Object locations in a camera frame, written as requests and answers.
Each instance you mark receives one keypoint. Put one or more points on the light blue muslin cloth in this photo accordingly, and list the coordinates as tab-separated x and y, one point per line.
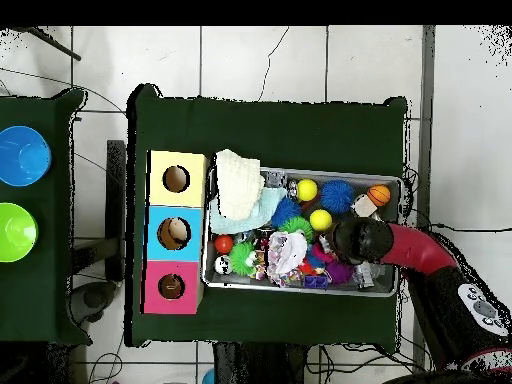
264	210

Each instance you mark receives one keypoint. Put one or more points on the cream muslin cloth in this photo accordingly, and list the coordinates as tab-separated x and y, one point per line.
238	184

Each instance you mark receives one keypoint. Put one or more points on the white colourful-dotted wrapper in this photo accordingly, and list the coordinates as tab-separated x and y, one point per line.
286	256

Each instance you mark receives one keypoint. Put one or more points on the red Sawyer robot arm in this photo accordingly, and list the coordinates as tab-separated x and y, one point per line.
416	250

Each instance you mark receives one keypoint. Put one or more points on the wooden box with three holes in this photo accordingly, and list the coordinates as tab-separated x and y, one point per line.
160	192

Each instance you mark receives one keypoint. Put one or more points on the blue spiky rubber ball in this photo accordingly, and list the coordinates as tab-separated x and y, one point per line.
336	196
285	212

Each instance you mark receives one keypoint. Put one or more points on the red-orange smooth ball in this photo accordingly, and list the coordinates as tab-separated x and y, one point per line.
224	244

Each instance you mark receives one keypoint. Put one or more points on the green spiky toy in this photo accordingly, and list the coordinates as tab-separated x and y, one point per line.
241	259

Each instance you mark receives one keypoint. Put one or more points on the yellow foam ball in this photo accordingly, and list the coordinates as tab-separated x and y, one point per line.
320	220
307	190

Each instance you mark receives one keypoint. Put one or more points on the small orange basketball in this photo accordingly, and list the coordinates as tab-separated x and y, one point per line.
378	195

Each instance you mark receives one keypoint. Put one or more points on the small blue floor ball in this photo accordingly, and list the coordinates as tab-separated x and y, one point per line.
208	379

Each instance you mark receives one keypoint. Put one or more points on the dark grey rounded base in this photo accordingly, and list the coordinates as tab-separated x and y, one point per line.
96	298

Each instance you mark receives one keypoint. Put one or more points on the blue round object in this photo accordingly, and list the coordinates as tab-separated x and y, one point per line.
24	156

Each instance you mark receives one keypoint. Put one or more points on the green plastic bowl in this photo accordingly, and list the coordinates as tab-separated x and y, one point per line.
16	232

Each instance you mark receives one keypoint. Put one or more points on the dark thin rod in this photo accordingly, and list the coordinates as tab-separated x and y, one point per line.
60	50

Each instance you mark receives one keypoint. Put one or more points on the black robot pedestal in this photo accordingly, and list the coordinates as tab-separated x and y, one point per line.
248	364

